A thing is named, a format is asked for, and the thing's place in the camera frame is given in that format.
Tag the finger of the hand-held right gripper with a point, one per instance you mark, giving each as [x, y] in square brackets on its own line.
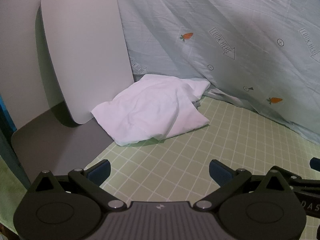
[315, 163]

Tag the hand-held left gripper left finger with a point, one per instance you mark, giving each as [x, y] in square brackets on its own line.
[100, 172]

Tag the white pants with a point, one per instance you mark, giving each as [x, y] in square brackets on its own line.
[150, 110]

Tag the grey rounded board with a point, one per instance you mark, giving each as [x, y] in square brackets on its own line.
[82, 55]
[57, 145]

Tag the light blue printed blanket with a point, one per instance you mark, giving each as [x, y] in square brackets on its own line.
[200, 17]

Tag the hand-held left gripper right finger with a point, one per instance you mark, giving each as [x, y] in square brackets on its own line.
[220, 172]

